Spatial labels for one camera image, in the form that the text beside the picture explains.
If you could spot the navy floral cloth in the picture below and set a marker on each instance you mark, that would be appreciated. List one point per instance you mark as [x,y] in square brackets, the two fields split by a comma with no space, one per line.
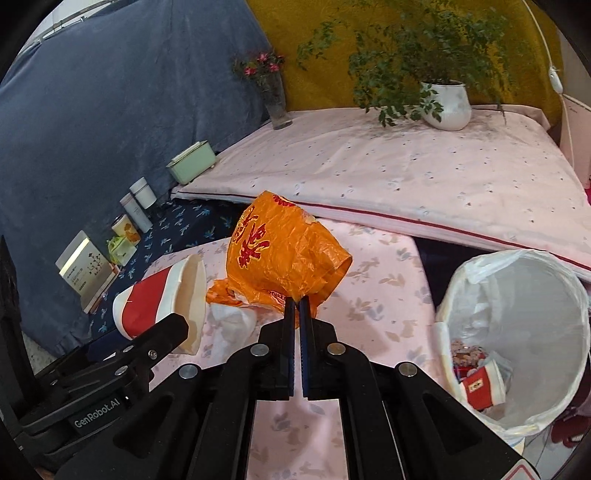
[184,221]

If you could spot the small red label paper cup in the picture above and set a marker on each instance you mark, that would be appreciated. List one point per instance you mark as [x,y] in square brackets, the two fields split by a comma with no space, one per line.
[485,383]

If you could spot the blue-grey blanket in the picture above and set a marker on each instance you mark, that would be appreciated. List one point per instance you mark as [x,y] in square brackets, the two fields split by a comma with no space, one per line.
[115,92]

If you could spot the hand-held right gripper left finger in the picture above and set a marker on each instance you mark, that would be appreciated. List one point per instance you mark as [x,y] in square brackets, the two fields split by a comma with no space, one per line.
[290,350]

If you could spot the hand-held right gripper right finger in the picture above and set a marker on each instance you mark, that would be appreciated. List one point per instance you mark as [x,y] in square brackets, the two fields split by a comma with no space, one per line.
[304,355]

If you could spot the potted plant in white pot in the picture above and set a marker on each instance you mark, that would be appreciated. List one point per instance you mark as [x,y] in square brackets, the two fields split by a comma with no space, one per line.
[445,106]

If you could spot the white appliance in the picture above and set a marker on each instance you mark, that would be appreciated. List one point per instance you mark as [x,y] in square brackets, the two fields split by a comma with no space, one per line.
[575,138]

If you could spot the printed tin can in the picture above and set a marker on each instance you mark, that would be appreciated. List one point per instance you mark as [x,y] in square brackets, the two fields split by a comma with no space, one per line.
[124,228]

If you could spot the white bottle with pink stripe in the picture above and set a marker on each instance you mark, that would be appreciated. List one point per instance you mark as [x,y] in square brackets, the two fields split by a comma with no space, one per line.
[136,214]

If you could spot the brown patterned wrapper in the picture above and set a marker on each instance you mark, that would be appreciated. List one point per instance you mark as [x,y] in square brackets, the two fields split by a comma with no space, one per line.
[464,351]

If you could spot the yellow cloth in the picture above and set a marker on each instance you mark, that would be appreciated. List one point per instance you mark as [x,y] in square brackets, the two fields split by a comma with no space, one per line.
[314,87]

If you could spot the pink dotted mattress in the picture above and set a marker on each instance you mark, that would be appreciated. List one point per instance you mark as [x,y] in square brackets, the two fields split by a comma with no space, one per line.
[392,175]

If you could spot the crumpled white tissue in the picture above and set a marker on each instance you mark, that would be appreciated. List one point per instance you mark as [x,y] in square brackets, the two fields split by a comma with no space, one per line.
[231,323]

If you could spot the green tissue pack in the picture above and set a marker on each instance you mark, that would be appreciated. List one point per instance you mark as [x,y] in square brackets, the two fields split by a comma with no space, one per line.
[120,249]

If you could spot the trash bin with white liner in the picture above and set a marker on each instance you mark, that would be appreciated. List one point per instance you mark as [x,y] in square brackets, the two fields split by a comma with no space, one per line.
[521,300]

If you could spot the pale green tissue box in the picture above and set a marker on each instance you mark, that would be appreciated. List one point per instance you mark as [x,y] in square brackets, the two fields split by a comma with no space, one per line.
[191,164]

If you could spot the pink rabbit print tablecloth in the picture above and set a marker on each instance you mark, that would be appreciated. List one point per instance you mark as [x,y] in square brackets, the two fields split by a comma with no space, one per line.
[383,314]

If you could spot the glass vase with pink flowers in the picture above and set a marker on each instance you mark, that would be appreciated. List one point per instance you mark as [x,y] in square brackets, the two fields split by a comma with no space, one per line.
[277,106]

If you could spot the white cardboard box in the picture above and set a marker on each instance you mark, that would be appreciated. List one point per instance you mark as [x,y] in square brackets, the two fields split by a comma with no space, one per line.
[83,272]

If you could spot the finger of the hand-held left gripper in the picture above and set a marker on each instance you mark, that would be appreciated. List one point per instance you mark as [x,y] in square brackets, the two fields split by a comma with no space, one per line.
[157,339]

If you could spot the large red white paper cup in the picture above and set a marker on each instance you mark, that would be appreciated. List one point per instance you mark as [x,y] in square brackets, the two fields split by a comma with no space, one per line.
[147,295]

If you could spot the white cylindrical bottle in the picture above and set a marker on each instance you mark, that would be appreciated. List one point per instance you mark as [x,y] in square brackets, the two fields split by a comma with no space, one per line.
[143,194]

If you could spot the orange plastic bag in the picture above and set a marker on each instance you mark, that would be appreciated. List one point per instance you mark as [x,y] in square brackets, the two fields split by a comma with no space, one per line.
[277,258]

